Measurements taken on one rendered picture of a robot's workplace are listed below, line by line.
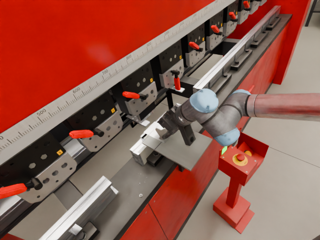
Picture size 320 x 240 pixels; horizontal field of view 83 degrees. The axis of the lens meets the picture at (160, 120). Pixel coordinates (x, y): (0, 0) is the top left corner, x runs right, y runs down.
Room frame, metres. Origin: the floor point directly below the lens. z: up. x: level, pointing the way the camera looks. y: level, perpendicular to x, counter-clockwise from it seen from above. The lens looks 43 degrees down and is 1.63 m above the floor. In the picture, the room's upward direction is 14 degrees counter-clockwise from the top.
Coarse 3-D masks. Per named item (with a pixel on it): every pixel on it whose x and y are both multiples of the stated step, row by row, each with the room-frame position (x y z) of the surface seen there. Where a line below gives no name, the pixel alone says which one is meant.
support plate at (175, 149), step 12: (144, 144) 0.55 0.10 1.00; (156, 144) 0.53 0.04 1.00; (168, 144) 0.51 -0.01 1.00; (180, 144) 0.49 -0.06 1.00; (192, 144) 0.48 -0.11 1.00; (204, 144) 0.47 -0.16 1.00; (168, 156) 0.45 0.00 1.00; (180, 156) 0.43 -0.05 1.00; (192, 156) 0.42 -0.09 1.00; (192, 168) 0.37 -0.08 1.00
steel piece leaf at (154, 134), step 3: (159, 126) 0.63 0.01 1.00; (153, 132) 0.60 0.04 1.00; (156, 132) 0.60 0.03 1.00; (165, 132) 0.58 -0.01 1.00; (150, 135) 0.59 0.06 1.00; (153, 135) 0.58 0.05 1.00; (156, 135) 0.58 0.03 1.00; (156, 138) 0.56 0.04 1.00; (168, 138) 0.54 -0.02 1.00; (162, 141) 0.53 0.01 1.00; (165, 141) 0.53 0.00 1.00
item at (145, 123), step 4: (116, 108) 0.82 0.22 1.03; (120, 112) 0.77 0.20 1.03; (120, 116) 0.75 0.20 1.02; (124, 116) 0.76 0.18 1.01; (128, 116) 0.76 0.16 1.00; (132, 116) 0.75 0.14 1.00; (136, 116) 0.75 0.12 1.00; (124, 120) 0.76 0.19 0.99; (132, 120) 0.73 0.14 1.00; (136, 120) 0.71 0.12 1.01; (144, 120) 0.70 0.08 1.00; (140, 124) 0.68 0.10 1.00; (144, 124) 0.67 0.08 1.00; (148, 124) 0.67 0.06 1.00
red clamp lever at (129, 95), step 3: (123, 93) 0.50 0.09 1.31; (126, 93) 0.50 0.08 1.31; (129, 93) 0.50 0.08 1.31; (132, 93) 0.51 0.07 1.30; (135, 93) 0.52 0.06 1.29; (126, 96) 0.49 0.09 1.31; (129, 96) 0.50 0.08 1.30; (132, 96) 0.51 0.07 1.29; (135, 96) 0.51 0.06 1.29; (138, 96) 0.52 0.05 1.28; (141, 96) 0.54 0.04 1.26; (144, 96) 0.53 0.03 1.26; (144, 99) 0.53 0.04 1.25
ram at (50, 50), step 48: (0, 0) 0.42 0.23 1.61; (48, 0) 0.47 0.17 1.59; (96, 0) 0.55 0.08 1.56; (144, 0) 0.66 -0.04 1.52; (192, 0) 0.84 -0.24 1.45; (0, 48) 0.39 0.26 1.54; (48, 48) 0.44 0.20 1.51; (96, 48) 0.51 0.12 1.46; (0, 96) 0.35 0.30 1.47; (48, 96) 0.40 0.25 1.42; (96, 96) 0.47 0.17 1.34
